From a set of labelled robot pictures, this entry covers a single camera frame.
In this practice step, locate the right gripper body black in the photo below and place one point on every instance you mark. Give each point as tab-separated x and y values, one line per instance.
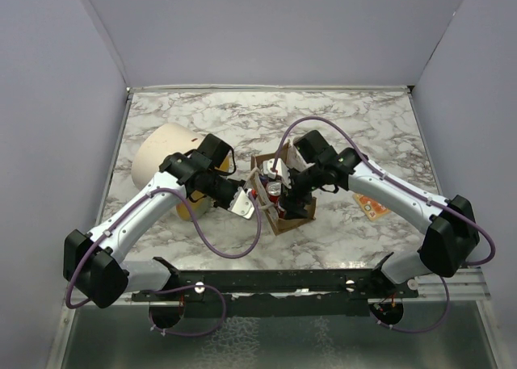
303	184

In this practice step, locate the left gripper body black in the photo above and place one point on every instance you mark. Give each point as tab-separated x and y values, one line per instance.
220	189

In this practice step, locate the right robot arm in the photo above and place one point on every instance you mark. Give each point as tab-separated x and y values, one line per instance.
447	225

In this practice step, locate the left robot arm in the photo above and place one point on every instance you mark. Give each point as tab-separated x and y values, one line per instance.
94	261

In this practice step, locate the white round box colourful lid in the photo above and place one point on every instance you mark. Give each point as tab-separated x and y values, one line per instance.
168	139

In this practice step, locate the orange spiral notebook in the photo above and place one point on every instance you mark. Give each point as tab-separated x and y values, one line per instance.
372	209

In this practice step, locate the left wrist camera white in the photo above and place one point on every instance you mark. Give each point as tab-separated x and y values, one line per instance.
242	204

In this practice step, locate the black mounting rail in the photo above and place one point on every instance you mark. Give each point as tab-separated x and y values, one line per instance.
273	293

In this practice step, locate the aluminium side rail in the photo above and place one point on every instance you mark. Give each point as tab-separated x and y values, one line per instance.
468	284

